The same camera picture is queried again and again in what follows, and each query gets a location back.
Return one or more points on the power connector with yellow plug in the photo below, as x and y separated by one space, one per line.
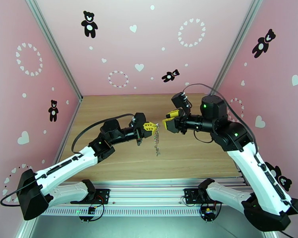
208 211

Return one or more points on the aluminium front rail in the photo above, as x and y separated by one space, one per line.
149 192

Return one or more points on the left black wrist camera box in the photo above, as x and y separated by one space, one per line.
139 119

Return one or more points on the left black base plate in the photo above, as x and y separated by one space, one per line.
104 194

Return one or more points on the black power connector board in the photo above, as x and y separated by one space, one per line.
91 210

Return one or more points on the aluminium corner post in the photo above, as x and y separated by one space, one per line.
54 46
236 46

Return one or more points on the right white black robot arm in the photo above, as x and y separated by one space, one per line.
253 170

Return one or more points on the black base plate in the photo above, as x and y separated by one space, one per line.
104 194
188 194

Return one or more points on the right black wrist camera box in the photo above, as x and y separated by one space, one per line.
180 102

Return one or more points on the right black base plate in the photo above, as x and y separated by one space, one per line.
188 194

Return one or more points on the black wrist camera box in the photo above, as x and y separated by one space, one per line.
139 119
180 102

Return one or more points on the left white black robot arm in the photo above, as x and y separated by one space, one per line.
67 165

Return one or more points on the perforated metal strip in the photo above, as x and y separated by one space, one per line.
139 212

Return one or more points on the grey metal sheet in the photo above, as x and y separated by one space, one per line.
149 227

